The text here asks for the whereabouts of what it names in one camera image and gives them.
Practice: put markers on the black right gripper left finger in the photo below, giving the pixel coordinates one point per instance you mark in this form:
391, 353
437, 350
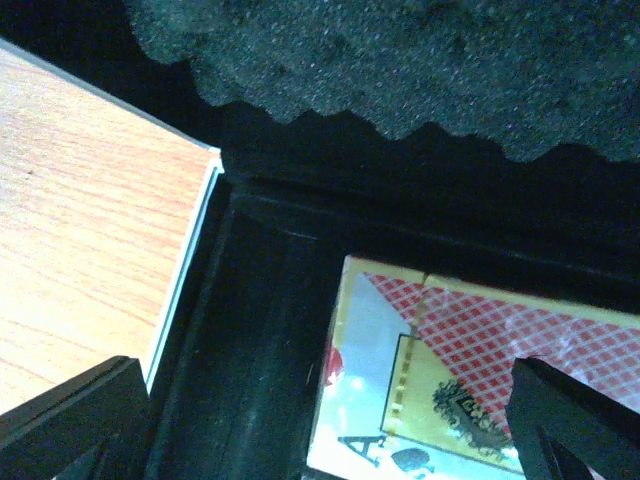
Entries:
92, 426

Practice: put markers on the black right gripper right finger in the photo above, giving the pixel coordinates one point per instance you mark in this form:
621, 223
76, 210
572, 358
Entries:
563, 429

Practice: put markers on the red yellow card deck box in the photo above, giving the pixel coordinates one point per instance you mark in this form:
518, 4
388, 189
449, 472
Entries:
417, 373

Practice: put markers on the aluminium poker case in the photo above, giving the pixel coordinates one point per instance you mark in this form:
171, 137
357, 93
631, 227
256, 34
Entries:
491, 142

